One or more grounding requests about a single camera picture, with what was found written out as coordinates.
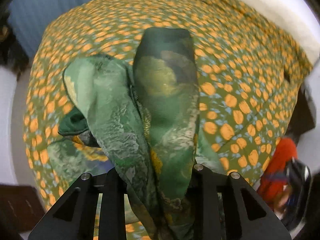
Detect dark hanging clothes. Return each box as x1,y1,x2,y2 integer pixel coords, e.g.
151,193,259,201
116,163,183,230
0,17,30,80

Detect dark wooden furniture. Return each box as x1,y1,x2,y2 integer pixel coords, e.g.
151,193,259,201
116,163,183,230
0,184,47,233

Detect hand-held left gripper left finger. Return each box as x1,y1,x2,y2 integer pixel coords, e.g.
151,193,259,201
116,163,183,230
28,169,128,240

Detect person's right forearm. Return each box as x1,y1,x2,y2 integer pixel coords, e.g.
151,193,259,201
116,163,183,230
257,137,298,205

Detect green landscape print jacket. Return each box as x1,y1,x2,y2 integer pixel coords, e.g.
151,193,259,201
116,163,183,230
47,27,225,240

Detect olive bedspread with orange print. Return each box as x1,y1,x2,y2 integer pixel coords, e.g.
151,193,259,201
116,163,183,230
22,0,313,240

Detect blue curtain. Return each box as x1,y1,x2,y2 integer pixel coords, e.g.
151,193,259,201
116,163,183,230
7,0,141,58

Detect white bed sheet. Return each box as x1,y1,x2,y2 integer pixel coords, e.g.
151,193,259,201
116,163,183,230
204,0,320,64

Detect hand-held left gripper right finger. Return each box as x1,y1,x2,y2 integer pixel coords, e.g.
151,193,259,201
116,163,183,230
187,164,292,240

